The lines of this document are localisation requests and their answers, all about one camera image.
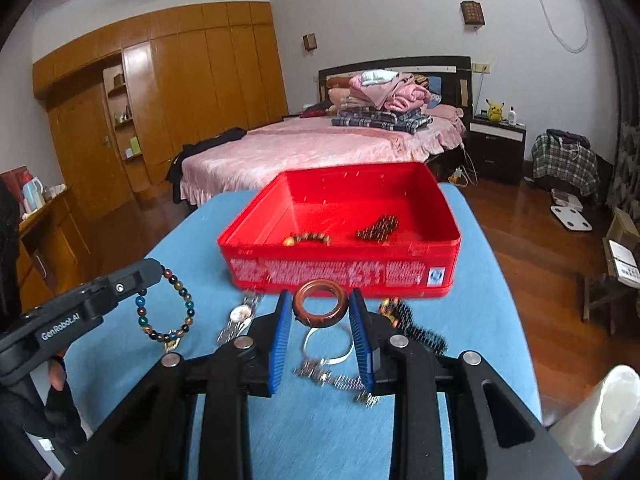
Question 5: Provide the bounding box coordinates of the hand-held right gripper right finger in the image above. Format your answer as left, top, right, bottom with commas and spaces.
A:
348, 288, 584, 480

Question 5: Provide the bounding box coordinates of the blue table cloth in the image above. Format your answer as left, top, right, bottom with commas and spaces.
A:
62, 182, 543, 480

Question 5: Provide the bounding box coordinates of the wooden stool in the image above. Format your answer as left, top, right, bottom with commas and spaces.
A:
580, 260, 640, 336

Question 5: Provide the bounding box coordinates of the red plastic box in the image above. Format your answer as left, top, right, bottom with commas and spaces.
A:
217, 162, 462, 300

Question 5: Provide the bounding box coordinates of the white flat box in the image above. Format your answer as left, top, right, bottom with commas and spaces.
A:
550, 189, 583, 211

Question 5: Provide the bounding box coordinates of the black garment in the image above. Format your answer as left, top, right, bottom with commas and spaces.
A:
166, 127, 248, 204

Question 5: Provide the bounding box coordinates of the wooden desk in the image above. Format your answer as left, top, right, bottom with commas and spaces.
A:
17, 187, 93, 306

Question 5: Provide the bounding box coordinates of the silver metal link chain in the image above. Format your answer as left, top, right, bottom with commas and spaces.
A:
294, 360, 377, 408

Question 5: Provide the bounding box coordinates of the pile of pink clothes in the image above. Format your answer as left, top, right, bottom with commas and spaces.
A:
327, 71, 433, 113

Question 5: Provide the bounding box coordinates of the wooden wardrobe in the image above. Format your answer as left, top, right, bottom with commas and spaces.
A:
32, 1, 290, 221

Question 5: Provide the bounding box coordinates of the brown wooden bangle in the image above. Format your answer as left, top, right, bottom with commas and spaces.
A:
293, 280, 348, 328

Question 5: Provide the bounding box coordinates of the dark red bead bracelet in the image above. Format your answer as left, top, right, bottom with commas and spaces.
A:
355, 215, 401, 243

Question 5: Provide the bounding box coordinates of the black bead bracelet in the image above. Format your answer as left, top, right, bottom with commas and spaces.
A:
378, 296, 449, 358

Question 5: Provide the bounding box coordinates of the blue and white kettle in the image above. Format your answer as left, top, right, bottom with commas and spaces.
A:
21, 180, 46, 213

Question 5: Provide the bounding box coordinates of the white bathroom scale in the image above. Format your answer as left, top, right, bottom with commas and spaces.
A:
550, 204, 593, 232

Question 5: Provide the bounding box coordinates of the tiger eye bead bracelet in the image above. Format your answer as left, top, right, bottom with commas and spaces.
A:
282, 231, 333, 248

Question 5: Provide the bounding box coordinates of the plaid bag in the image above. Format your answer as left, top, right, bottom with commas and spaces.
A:
531, 130, 601, 196

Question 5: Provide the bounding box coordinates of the thin silver bangle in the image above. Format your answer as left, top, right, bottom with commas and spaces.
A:
301, 326, 355, 366

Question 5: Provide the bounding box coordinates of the bed with pink bedspread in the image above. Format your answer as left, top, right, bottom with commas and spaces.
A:
180, 55, 473, 208

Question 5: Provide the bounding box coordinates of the white wall hose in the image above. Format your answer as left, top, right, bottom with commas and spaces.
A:
532, 0, 590, 52

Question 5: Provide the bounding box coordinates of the power strip with cables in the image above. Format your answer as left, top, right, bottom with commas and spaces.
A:
448, 165, 478, 187

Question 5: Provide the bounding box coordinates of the multicolour bead bracelet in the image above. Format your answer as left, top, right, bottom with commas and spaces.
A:
134, 268, 196, 352

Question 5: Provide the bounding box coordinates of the cardboard box with papers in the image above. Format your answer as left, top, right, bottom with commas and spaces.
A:
602, 207, 640, 288

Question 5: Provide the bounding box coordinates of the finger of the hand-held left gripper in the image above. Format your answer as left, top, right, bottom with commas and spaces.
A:
82, 258, 165, 322

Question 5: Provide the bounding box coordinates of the silver wrist watch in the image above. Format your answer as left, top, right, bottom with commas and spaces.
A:
216, 294, 263, 345

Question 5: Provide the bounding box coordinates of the folded plaid blanket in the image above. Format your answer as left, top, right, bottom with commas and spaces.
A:
331, 109, 434, 135

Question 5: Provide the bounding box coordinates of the dark curtain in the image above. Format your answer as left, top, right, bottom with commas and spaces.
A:
595, 0, 640, 221

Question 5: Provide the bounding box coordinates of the white trash bag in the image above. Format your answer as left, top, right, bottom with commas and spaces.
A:
550, 365, 640, 466

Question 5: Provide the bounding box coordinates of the large brown wall lamp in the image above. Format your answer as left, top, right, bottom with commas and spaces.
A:
460, 1, 486, 27

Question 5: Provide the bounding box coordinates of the person's left hand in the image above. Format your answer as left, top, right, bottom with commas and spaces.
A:
42, 355, 88, 453

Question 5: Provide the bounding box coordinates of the dark nightstand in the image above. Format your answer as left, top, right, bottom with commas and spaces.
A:
467, 115, 527, 186

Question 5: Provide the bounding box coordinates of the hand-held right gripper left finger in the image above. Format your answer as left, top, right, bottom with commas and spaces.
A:
62, 289, 294, 480

